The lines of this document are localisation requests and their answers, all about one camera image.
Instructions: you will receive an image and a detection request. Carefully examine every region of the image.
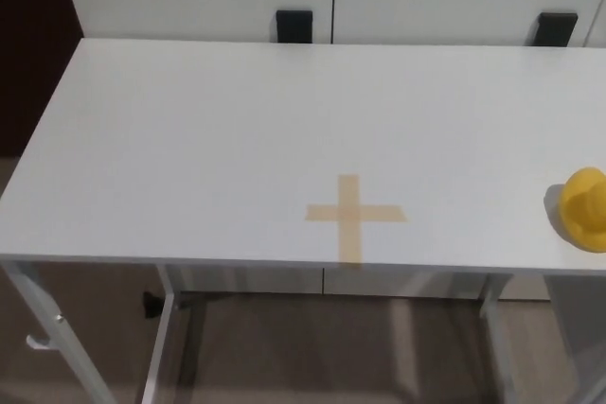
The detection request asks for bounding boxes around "long beige tape strip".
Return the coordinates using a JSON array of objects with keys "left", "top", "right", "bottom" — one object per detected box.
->
[{"left": 337, "top": 174, "right": 364, "bottom": 266}]

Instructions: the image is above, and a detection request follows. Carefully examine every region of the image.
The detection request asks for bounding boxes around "right black wall bracket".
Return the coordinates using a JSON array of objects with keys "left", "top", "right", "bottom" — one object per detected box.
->
[{"left": 536, "top": 11, "right": 579, "bottom": 49}]

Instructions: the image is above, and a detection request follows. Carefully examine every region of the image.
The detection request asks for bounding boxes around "short beige tape strip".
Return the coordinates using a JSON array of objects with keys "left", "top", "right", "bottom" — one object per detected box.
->
[{"left": 305, "top": 203, "right": 409, "bottom": 224}]

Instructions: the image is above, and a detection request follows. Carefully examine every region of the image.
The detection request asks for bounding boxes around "yellow rubber duck toy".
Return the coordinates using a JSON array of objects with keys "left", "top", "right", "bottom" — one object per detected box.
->
[{"left": 560, "top": 166, "right": 606, "bottom": 254}]

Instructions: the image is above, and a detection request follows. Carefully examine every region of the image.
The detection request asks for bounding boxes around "white hook on leg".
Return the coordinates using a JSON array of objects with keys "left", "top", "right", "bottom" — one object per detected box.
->
[{"left": 26, "top": 333, "right": 51, "bottom": 353}]

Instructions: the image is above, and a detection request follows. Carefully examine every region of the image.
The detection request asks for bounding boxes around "left black wall bracket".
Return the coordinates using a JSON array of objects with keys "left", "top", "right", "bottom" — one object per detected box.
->
[{"left": 276, "top": 9, "right": 314, "bottom": 44}]

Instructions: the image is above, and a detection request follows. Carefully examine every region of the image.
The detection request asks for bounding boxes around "white metal desk leg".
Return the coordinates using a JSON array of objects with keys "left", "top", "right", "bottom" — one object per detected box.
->
[
  {"left": 0, "top": 262, "right": 117, "bottom": 404},
  {"left": 477, "top": 273, "right": 520, "bottom": 404},
  {"left": 136, "top": 264, "right": 184, "bottom": 404}
]

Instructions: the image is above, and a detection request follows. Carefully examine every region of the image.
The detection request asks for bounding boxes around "small black floor object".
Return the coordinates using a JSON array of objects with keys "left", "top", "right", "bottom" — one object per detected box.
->
[{"left": 141, "top": 290, "right": 165, "bottom": 319}]

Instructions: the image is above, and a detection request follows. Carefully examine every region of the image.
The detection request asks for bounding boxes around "black wall bracket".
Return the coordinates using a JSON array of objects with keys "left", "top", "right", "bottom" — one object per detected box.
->
[
  {"left": 276, "top": 9, "right": 314, "bottom": 44},
  {"left": 536, "top": 11, "right": 579, "bottom": 49}
]

